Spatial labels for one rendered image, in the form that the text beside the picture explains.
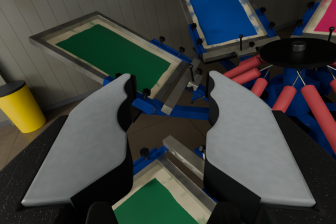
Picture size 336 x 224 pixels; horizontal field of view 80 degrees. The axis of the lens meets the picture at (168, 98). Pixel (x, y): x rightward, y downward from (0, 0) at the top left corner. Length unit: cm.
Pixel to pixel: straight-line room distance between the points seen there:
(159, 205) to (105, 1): 327
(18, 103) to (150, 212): 298
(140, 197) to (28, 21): 327
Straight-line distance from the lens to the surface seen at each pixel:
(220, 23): 184
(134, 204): 94
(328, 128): 94
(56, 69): 392
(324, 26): 186
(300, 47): 106
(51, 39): 141
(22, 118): 371
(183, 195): 91
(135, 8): 381
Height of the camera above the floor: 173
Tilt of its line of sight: 32 degrees down
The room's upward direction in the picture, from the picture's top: 13 degrees counter-clockwise
